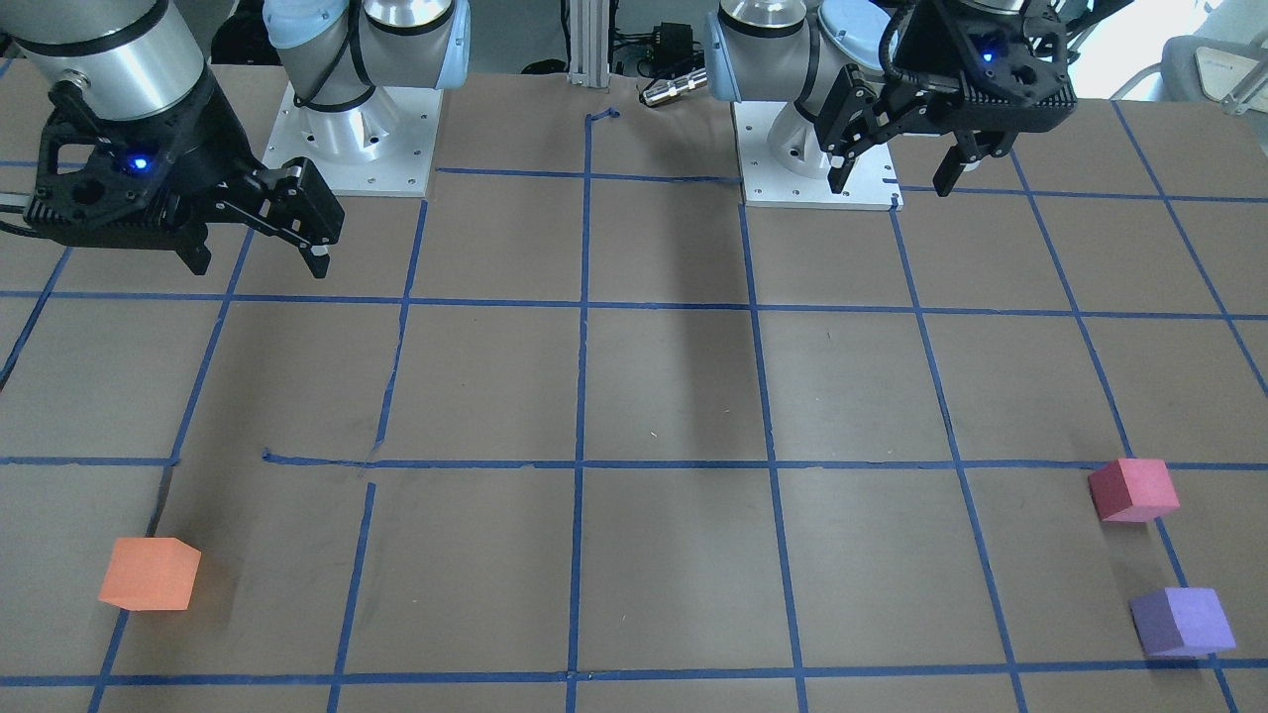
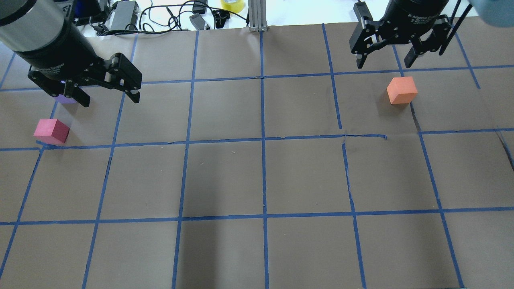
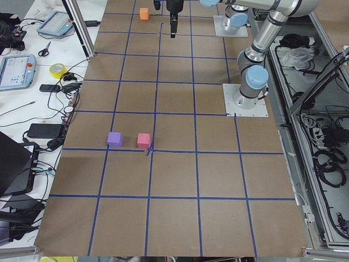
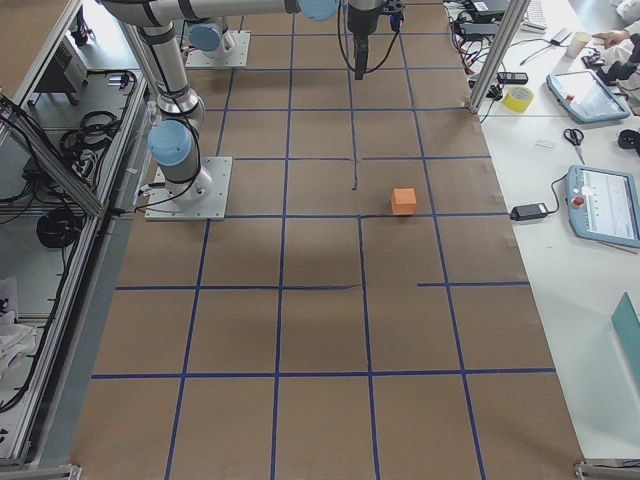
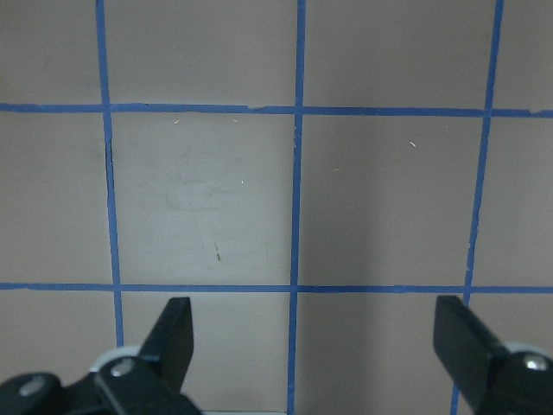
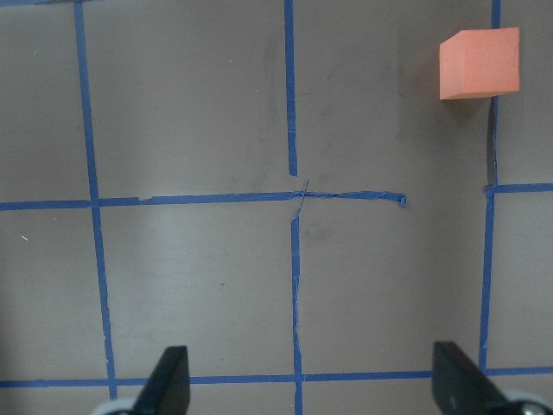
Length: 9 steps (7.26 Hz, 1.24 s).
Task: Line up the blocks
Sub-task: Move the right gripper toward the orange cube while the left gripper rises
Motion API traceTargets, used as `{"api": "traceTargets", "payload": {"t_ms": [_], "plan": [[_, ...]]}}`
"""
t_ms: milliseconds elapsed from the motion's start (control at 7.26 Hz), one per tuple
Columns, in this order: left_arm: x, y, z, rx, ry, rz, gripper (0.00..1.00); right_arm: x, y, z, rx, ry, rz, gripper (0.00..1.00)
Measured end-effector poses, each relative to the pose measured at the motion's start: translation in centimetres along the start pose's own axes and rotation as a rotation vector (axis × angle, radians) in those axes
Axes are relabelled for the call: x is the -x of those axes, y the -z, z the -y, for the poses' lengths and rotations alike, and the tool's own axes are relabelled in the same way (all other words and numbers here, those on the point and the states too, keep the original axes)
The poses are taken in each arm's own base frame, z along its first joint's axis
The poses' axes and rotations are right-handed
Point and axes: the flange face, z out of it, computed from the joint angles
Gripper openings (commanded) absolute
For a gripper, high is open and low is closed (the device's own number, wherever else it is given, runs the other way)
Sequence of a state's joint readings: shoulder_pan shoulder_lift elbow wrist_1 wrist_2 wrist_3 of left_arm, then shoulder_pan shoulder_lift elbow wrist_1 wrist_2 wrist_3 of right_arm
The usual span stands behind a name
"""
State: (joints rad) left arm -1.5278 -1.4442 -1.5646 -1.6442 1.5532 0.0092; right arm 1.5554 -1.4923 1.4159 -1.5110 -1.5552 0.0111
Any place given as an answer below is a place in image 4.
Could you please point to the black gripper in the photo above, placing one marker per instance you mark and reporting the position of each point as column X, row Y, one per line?
column 360, row 20

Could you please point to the orange foam cube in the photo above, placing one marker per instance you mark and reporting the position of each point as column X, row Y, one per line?
column 403, row 201

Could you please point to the person hand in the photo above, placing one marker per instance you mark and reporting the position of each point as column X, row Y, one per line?
column 612, row 38

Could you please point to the black phone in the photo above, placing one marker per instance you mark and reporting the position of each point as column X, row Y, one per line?
column 512, row 78

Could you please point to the yellow tape roll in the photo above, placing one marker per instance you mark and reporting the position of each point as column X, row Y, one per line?
column 518, row 98

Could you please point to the paper cup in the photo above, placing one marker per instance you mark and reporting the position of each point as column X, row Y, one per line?
column 578, row 42

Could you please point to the far teach pendant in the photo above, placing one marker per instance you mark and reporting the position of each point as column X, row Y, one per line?
column 585, row 97

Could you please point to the teach pendant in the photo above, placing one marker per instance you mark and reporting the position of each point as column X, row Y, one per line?
column 603, row 205
column 585, row 97

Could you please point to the black power adapter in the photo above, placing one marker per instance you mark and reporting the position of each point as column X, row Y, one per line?
column 528, row 212

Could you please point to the brown grid mat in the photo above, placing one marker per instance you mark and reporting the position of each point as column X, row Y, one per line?
column 312, row 334

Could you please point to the near teach pendant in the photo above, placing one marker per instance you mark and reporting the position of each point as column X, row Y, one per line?
column 603, row 205

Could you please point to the aluminium side rack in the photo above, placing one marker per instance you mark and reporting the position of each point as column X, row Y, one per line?
column 72, row 103

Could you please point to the teal board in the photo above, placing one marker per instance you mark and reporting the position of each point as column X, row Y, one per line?
column 625, row 321

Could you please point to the aluminium frame post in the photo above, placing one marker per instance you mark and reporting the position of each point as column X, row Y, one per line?
column 510, row 24

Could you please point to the black handled scissors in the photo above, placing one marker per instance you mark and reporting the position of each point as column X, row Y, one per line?
column 575, row 137

